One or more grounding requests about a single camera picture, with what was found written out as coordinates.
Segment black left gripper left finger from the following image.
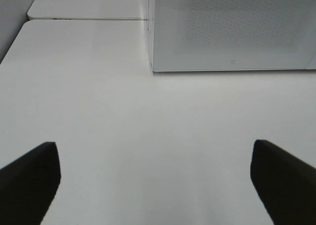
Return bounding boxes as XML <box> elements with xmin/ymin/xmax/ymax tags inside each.
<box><xmin>0</xmin><ymin>142</ymin><xmax>61</xmax><ymax>225</ymax></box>

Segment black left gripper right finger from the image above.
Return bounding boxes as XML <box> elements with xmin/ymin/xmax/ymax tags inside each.
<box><xmin>250</xmin><ymin>139</ymin><xmax>316</xmax><ymax>225</ymax></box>

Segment white microwave door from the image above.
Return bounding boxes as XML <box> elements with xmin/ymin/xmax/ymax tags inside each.
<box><xmin>152</xmin><ymin>0</ymin><xmax>316</xmax><ymax>72</ymax></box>

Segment white microwave oven body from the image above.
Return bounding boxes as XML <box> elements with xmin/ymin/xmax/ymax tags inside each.
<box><xmin>147</xmin><ymin>0</ymin><xmax>155</xmax><ymax>72</ymax></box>

